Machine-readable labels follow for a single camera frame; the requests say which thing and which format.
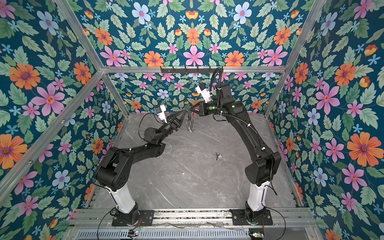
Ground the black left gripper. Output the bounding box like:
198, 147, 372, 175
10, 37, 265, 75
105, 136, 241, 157
156, 109, 184, 144

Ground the red keyring with metal rings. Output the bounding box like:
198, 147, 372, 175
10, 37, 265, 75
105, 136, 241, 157
185, 111, 196, 133

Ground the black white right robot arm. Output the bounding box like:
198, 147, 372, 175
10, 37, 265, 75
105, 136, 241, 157
191, 84, 282, 225

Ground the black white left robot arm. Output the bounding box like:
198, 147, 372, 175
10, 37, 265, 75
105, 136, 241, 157
95, 110, 187, 226

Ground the black hook rack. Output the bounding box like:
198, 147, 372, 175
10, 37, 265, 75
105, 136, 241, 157
160, 66, 224, 74

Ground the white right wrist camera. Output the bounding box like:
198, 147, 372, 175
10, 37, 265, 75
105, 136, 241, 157
196, 84, 213, 103

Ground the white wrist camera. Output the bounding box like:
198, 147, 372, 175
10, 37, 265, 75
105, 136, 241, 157
196, 84, 213, 103
155, 105, 168, 123

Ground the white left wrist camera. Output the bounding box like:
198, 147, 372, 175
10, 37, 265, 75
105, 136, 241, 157
155, 105, 168, 123

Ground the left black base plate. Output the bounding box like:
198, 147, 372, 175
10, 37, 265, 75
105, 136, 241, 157
112, 210, 155, 227

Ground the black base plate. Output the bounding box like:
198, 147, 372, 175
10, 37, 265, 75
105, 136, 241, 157
230, 209, 273, 226
112, 210, 155, 227

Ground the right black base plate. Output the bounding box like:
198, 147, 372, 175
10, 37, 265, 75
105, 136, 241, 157
230, 209, 273, 226

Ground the white perforated cable duct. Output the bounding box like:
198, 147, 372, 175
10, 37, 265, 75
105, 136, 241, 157
75, 229, 251, 240

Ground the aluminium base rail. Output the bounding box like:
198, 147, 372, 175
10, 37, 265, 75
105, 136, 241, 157
69, 208, 318, 229

